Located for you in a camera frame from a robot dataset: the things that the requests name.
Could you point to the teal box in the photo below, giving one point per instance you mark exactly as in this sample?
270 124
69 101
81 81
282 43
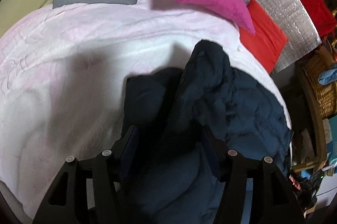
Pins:
330 132

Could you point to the wicker basket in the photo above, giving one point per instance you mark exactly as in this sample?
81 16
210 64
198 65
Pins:
321 61

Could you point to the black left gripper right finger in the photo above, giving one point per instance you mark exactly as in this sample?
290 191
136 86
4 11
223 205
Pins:
255 191

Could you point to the navy blue jacket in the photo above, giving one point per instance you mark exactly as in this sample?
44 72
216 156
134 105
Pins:
168 178

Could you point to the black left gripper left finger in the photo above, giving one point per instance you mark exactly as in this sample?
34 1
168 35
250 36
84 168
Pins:
84 191

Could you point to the wooden shelf unit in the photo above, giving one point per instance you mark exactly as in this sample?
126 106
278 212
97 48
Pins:
319 158

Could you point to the red pillow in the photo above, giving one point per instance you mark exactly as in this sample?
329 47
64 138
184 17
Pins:
268 41

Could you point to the blue cloth in basket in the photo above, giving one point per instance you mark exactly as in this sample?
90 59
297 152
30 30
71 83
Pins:
328 76

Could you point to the white pink bed blanket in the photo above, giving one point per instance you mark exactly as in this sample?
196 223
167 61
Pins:
63 72

